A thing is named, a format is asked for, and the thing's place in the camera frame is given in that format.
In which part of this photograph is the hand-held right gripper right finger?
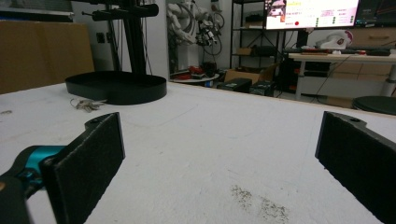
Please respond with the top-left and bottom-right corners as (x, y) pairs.
(314, 110), (396, 224)

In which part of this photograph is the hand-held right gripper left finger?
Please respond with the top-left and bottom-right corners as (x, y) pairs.
(41, 112), (126, 224)

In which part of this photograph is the black round stool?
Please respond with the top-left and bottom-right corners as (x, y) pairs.
(351, 95), (396, 117)

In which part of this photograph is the bunch of silver keys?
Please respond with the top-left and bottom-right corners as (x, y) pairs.
(69, 97), (107, 113)

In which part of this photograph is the black stand with oval tray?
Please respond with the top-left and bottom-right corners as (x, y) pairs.
(64, 0), (168, 106)

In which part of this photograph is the white desk with wooden top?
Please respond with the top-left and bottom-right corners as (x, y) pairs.
(287, 51), (396, 101)

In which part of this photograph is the black keyboard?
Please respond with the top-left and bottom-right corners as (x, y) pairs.
(365, 49), (392, 57)

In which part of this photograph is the brown cardboard panel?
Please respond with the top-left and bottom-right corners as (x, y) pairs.
(0, 20), (95, 95)

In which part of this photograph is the black box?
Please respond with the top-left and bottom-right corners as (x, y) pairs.
(248, 80), (276, 98)
(216, 77), (253, 94)

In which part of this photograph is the white and red headset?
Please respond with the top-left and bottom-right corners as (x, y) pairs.
(315, 29), (355, 50)

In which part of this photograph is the wooden drawer cabinet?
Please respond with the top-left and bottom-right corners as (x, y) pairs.
(348, 26), (396, 49)

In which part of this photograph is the round white platform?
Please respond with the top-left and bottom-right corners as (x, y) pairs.
(169, 73), (220, 89)

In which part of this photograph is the open cardboard box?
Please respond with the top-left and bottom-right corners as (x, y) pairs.
(223, 63), (279, 84)

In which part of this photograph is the dark monitor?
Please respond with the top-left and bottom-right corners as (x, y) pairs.
(354, 0), (396, 28)

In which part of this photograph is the large bright monitor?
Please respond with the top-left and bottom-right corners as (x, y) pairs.
(263, 0), (361, 32)

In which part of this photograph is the black metal shelf rack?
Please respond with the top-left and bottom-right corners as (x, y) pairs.
(229, 0), (283, 70)

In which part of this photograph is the white robot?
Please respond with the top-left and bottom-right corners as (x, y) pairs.
(165, 0), (226, 57)

